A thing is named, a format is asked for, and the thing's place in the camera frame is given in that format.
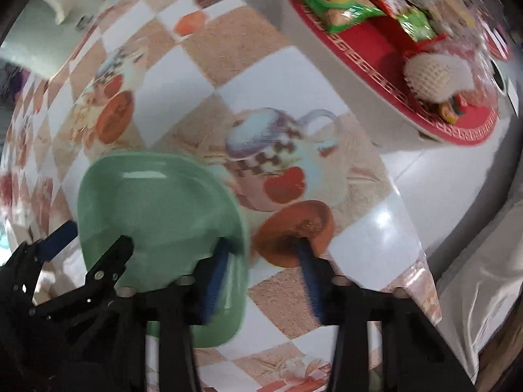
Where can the small green snack packet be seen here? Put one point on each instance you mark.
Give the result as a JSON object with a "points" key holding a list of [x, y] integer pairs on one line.
{"points": [[416, 24]]}

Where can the green plate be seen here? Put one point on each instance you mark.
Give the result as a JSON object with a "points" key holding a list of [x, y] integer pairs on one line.
{"points": [[155, 212]]}

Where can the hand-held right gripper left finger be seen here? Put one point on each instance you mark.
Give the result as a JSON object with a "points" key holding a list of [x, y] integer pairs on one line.
{"points": [[215, 281]]}

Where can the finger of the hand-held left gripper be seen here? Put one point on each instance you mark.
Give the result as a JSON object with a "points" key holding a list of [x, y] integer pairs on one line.
{"points": [[57, 240], [108, 265]]}

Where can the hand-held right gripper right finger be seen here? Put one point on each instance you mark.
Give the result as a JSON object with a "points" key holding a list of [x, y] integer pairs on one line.
{"points": [[310, 286]]}

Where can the printed checkered tablecloth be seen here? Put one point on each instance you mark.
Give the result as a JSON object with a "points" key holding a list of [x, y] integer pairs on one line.
{"points": [[265, 73]]}

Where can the fruit in white foam net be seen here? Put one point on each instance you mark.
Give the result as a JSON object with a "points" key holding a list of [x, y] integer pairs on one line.
{"points": [[439, 75]]}

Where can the beige sofa cushion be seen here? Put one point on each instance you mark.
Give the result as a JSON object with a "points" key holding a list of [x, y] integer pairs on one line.
{"points": [[490, 277]]}

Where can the red round tray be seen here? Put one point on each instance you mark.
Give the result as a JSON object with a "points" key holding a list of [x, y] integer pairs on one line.
{"points": [[378, 51]]}

